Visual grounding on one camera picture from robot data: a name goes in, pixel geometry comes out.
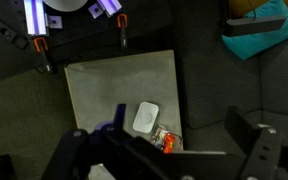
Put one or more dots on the wide aluminium rail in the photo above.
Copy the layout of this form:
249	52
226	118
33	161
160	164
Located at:
35	16

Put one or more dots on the black stereo camera bar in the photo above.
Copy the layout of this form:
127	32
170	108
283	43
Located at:
254	26

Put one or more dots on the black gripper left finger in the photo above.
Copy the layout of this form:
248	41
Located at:
67	153

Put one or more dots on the orange black clamp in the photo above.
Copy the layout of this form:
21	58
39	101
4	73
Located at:
122	31
43	53

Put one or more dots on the white rectangular lid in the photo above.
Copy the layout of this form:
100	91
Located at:
146	117

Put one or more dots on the black power strip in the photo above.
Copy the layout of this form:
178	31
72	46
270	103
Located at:
5	32

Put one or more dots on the mustard yellow pillow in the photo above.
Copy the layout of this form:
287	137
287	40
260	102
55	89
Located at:
240	6

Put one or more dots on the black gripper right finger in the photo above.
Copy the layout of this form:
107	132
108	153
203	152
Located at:
262	150

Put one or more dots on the silver angle bracket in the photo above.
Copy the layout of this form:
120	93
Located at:
55	22
95	11

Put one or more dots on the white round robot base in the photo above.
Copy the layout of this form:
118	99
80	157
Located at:
65	4

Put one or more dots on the clear food container with snacks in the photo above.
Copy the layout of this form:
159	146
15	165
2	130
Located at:
167	141

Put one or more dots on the short aluminium rail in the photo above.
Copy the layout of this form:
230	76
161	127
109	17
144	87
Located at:
110	6

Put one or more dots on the teal pillow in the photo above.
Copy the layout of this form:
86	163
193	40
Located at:
260	41

